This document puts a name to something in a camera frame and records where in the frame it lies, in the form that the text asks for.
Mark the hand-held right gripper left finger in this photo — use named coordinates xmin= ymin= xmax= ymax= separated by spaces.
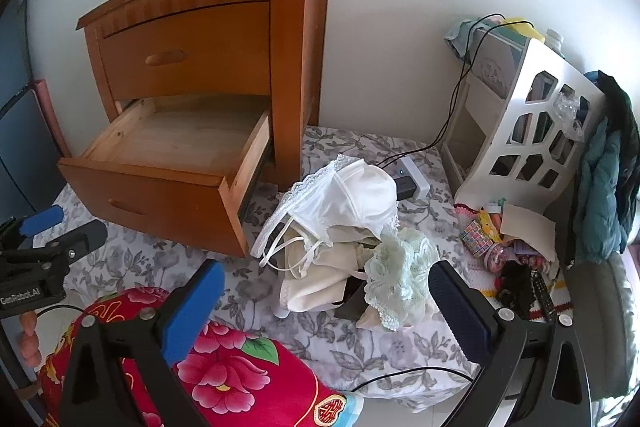
xmin=59 ymin=259 xmax=226 ymax=427

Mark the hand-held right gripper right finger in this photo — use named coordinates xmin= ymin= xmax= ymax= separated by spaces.
xmin=428 ymin=259 xmax=593 ymax=427

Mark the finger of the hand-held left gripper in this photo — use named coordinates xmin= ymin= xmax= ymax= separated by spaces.
xmin=20 ymin=205 xmax=63 ymax=238
xmin=50 ymin=221 xmax=108 ymax=260

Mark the cream satin garment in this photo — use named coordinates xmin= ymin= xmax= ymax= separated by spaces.
xmin=280 ymin=239 xmax=371 ymax=313

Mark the person's left hand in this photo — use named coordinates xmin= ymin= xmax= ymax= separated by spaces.
xmin=17 ymin=312 xmax=43 ymax=370

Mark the white mat with red trim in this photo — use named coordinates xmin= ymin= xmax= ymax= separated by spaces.
xmin=477 ymin=257 xmax=573 ymax=323

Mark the grey floral bed sheet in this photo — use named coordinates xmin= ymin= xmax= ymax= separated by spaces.
xmin=47 ymin=124 xmax=483 ymax=413

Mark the black fuzzy item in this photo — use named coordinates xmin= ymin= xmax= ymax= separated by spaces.
xmin=495 ymin=261 xmax=533 ymax=320

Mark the mint green lace garment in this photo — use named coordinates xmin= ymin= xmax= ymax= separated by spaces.
xmin=364 ymin=227 xmax=441 ymax=333

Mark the pile of colourful toys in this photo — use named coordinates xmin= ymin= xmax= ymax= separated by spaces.
xmin=457 ymin=202 xmax=546 ymax=275

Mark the red floral blanket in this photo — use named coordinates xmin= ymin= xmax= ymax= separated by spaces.
xmin=37 ymin=287 xmax=363 ymax=427

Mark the black remote control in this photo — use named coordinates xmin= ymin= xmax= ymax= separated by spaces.
xmin=530 ymin=269 xmax=558 ymax=323

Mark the pink strip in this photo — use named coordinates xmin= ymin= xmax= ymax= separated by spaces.
xmin=30 ymin=79 xmax=71 ymax=158

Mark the beige paper sheet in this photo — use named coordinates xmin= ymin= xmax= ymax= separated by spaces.
xmin=500 ymin=203 xmax=558 ymax=260

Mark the black charger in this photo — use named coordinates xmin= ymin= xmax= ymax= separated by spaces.
xmin=390 ymin=174 xmax=416 ymax=201

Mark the white power strip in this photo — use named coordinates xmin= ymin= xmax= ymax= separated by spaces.
xmin=397 ymin=157 xmax=431 ymax=200

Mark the grey cushion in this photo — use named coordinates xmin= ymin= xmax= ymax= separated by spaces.
xmin=562 ymin=252 xmax=640 ymax=400

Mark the white lace bra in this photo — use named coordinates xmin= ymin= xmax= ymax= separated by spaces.
xmin=252 ymin=154 xmax=401 ymax=270

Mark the teal jacket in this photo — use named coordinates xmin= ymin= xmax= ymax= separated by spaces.
xmin=570 ymin=117 xmax=640 ymax=265

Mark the white cutout rack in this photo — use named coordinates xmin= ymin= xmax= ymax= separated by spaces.
xmin=454 ymin=39 xmax=608 ymax=212

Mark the clear plastic bag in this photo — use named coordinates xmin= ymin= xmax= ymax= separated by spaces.
xmin=552 ymin=89 xmax=591 ymax=140

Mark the curved wooden drawer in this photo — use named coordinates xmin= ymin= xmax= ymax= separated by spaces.
xmin=97 ymin=1 xmax=273 ymax=100

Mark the beige shelf unit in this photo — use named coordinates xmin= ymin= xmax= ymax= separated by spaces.
xmin=442 ymin=27 xmax=546 ymax=188

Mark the green cloth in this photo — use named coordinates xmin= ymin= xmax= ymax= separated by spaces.
xmin=445 ymin=19 xmax=476 ymax=58

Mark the wooden nightstand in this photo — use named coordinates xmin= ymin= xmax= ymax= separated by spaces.
xmin=76 ymin=0 xmax=335 ymax=258

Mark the white bottle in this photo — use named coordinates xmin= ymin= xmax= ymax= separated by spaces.
xmin=545 ymin=28 xmax=566 ymax=55

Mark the yellow item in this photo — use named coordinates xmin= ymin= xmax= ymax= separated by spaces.
xmin=500 ymin=18 xmax=546 ymax=42

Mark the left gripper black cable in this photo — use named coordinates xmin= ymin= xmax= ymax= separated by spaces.
xmin=30 ymin=304 xmax=86 ymax=323

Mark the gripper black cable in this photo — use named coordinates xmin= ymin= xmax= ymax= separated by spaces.
xmin=30 ymin=304 xmax=86 ymax=323
xmin=350 ymin=364 xmax=481 ymax=393

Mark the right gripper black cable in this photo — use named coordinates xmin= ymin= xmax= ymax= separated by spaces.
xmin=350 ymin=364 xmax=481 ymax=393

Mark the brown strap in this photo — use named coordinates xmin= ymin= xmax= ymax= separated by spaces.
xmin=15 ymin=382 xmax=46 ymax=400

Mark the black charger cable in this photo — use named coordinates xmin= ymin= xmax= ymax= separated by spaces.
xmin=375 ymin=13 xmax=506 ymax=170

